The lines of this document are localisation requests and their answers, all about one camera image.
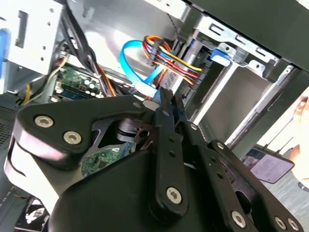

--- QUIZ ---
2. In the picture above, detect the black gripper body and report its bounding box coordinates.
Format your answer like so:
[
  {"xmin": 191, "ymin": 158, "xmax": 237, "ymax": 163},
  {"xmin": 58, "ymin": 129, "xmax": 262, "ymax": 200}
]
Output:
[{"xmin": 48, "ymin": 149, "xmax": 225, "ymax": 232}]

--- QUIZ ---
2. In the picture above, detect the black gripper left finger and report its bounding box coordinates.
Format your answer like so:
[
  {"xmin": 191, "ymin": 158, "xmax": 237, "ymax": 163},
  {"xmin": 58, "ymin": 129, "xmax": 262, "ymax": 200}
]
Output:
[{"xmin": 3, "ymin": 88, "xmax": 189, "ymax": 215}]

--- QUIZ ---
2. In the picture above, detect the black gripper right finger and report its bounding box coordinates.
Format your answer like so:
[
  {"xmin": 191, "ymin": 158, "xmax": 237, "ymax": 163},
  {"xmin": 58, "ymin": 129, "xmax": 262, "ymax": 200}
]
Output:
[{"xmin": 173, "ymin": 95, "xmax": 305, "ymax": 232}]

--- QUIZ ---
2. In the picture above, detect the blue data wire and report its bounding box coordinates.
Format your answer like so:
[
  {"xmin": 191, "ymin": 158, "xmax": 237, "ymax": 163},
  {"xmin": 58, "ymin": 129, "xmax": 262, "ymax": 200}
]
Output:
[{"xmin": 119, "ymin": 40, "xmax": 189, "ymax": 121}]

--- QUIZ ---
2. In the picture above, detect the hard disk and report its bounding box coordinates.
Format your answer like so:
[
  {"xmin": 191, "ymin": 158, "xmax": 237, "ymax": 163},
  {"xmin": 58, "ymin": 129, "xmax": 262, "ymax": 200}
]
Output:
[{"xmin": 159, "ymin": 38, "xmax": 237, "ymax": 97}]

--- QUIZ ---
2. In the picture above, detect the bare person hand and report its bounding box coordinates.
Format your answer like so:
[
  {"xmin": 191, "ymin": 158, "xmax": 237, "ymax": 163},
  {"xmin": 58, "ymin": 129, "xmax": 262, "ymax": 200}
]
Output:
[{"xmin": 289, "ymin": 95, "xmax": 309, "ymax": 167}]

